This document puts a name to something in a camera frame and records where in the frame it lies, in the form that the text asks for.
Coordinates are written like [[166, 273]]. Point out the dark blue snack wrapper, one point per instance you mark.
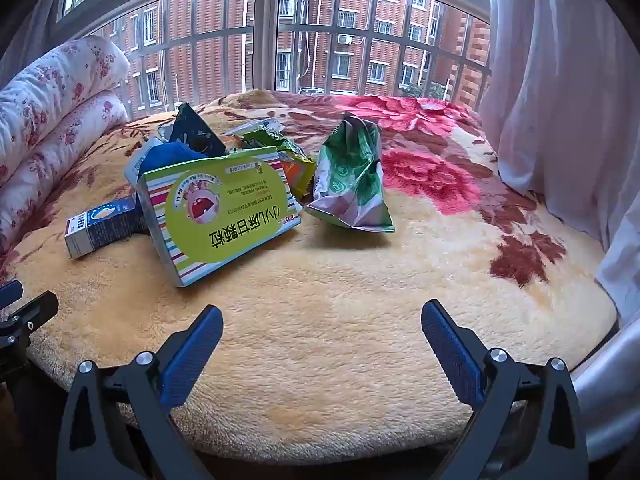
[[192, 130]]

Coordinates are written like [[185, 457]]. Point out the pale snack wrapper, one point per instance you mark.
[[260, 126]]

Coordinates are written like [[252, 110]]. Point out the floral rolled quilt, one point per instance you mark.
[[60, 155], [55, 85]]

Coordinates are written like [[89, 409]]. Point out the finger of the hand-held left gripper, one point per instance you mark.
[[30, 315], [10, 294]]

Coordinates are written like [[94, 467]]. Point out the green striped medicine box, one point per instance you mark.
[[225, 220]]

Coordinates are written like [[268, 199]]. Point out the red brick building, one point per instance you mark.
[[220, 10]]

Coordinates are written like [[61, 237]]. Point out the orange snack packet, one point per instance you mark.
[[297, 177]]

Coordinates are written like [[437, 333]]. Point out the lime green snack packet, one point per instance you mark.
[[270, 141]]

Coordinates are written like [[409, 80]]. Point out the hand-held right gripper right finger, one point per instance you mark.
[[450, 355]]

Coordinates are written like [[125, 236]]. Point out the floral plush blanket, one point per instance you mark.
[[325, 310]]

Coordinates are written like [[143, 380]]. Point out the white sheer curtain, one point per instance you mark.
[[550, 85]]

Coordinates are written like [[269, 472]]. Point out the crumpled green snack bag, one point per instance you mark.
[[350, 170]]

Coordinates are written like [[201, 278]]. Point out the small dark blue box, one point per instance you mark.
[[100, 230]]

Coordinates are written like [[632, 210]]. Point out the white window frame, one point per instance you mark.
[[269, 35]]

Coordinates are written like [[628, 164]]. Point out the blue cookie box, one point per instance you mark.
[[167, 156]]

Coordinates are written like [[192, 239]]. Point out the grey sheer curtain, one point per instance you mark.
[[22, 35]]

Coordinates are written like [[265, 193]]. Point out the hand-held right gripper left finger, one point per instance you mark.
[[194, 355]]

